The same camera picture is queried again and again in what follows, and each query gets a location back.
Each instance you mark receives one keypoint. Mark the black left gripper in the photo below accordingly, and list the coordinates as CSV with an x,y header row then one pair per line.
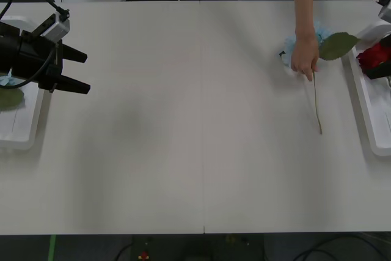
x,y
39,56

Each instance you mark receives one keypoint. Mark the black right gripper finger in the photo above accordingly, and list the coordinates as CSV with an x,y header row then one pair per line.
x,y
382,71

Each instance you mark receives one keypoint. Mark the pale blue flower long stem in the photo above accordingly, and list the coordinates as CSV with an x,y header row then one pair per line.
x,y
339,45

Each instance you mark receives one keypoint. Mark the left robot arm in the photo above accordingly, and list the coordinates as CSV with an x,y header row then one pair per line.
x,y
7,50

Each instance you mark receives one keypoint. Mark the person's hand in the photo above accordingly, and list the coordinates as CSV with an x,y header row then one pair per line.
x,y
304,53

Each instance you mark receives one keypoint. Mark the red rose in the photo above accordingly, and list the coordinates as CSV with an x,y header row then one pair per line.
x,y
372,56

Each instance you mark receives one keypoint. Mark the shallow white box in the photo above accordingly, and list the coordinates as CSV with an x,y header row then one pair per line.
x,y
18,126
377,120

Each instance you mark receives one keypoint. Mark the pale blue flower green leaf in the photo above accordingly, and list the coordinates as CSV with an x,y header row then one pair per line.
x,y
9,99

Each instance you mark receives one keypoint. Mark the green floor tape strip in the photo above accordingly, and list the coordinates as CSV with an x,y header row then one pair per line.
x,y
52,248

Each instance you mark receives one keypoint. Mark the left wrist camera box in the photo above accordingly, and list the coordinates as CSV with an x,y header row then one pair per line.
x,y
56,30

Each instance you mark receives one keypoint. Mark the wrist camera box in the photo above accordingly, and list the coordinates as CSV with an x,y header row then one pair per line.
x,y
386,10
56,30

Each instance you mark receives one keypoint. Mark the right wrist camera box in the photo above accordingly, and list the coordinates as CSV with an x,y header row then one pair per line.
x,y
386,10

